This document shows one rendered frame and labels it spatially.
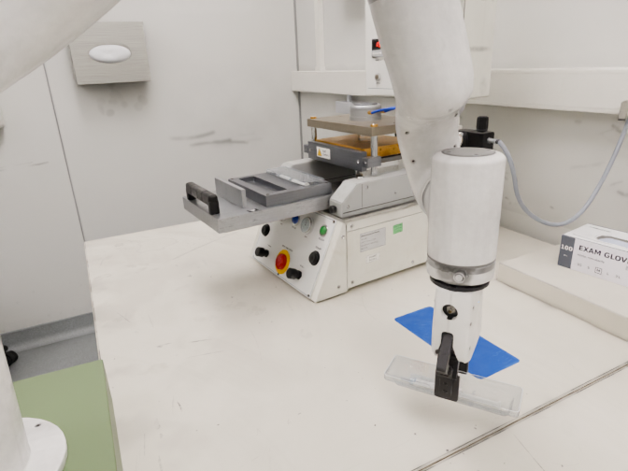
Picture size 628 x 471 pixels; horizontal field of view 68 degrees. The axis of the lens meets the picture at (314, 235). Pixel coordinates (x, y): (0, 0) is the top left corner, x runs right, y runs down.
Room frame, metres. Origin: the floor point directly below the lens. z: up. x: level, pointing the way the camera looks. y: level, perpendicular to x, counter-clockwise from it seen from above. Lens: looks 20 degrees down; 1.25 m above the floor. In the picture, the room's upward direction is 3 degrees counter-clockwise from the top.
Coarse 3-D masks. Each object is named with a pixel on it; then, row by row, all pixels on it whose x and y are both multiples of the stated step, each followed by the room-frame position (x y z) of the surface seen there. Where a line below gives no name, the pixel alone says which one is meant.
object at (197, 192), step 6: (186, 186) 1.00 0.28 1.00; (192, 186) 0.98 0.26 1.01; (198, 186) 0.97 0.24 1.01; (186, 192) 1.01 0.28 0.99; (192, 192) 0.97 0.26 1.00; (198, 192) 0.94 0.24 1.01; (204, 192) 0.92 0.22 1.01; (210, 192) 0.92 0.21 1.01; (192, 198) 1.01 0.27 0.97; (198, 198) 0.94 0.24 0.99; (204, 198) 0.91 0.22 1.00; (210, 198) 0.89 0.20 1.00; (216, 198) 0.89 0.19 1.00; (210, 204) 0.89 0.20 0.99; (216, 204) 0.89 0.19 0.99; (210, 210) 0.89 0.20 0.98; (216, 210) 0.89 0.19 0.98
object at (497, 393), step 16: (400, 368) 0.58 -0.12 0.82; (416, 368) 0.57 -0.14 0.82; (432, 368) 0.57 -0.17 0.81; (432, 384) 0.54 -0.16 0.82; (464, 384) 0.53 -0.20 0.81; (480, 384) 0.53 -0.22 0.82; (496, 384) 0.53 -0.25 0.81; (480, 400) 0.50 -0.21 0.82; (496, 400) 0.50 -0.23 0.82; (512, 400) 0.50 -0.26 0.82
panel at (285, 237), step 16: (272, 224) 1.15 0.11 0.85; (288, 224) 1.09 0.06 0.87; (320, 224) 1.00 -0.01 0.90; (272, 240) 1.12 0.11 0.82; (288, 240) 1.07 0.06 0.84; (304, 240) 1.02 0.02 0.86; (320, 240) 0.97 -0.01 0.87; (256, 256) 1.15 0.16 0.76; (272, 256) 1.09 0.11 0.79; (288, 256) 1.04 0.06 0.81; (304, 256) 0.99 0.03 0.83; (320, 256) 0.95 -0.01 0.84; (304, 272) 0.97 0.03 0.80; (304, 288) 0.95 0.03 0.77
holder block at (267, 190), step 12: (228, 180) 1.09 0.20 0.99; (240, 180) 1.07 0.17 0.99; (252, 180) 1.11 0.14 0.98; (264, 180) 1.06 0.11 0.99; (276, 180) 1.05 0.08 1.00; (324, 180) 1.03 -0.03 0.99; (252, 192) 0.98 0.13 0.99; (264, 192) 0.96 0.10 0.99; (276, 192) 0.95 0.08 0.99; (288, 192) 0.95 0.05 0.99; (300, 192) 0.97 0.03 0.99; (312, 192) 0.98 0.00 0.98; (324, 192) 1.00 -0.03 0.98; (264, 204) 0.93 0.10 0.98; (276, 204) 0.94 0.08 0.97
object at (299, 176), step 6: (276, 168) 1.14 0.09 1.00; (282, 168) 1.14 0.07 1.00; (288, 168) 1.14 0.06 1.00; (282, 174) 1.08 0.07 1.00; (288, 174) 1.07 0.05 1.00; (294, 174) 1.07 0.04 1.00; (300, 174) 1.07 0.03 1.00; (306, 174) 1.07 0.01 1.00; (300, 180) 1.00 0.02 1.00; (306, 180) 1.00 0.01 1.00; (312, 180) 1.00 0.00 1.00
